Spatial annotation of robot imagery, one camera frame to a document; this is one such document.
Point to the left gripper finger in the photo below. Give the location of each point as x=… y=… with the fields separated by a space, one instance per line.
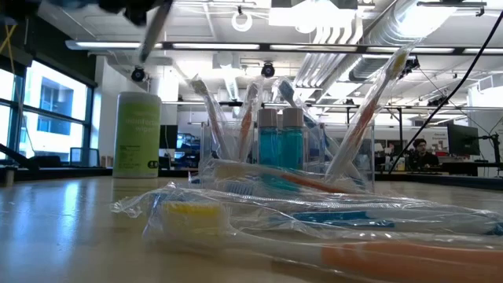
x=153 y=35

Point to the blue mouthwash bottle white cap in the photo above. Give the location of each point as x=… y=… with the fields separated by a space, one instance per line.
x=268 y=145
x=292 y=149
x=280 y=137

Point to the clear acrylic organizer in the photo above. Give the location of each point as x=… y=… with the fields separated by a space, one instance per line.
x=367 y=157

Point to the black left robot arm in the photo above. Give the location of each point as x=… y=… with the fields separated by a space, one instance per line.
x=15 y=8

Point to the long linear ceiling light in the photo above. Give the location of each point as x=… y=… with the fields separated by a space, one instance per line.
x=118 y=45

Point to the black background screen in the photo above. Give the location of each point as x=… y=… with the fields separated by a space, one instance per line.
x=168 y=137

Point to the green disinfecting wipes canister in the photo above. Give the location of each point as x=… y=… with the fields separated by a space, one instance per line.
x=137 y=137

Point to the large glass window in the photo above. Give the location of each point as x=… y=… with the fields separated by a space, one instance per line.
x=55 y=94

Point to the bright ceiling light panel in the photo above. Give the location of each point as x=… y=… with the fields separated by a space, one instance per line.
x=298 y=15

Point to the black track light cluster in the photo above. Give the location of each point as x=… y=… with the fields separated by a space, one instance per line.
x=438 y=101
x=412 y=65

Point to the person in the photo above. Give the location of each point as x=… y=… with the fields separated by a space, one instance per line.
x=420 y=147

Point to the black computer monitor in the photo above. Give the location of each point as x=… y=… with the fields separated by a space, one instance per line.
x=463 y=139

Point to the black round ceiling camera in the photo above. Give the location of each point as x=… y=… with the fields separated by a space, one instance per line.
x=138 y=74
x=268 y=70

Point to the silver ventilation duct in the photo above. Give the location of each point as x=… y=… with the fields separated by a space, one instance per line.
x=408 y=23

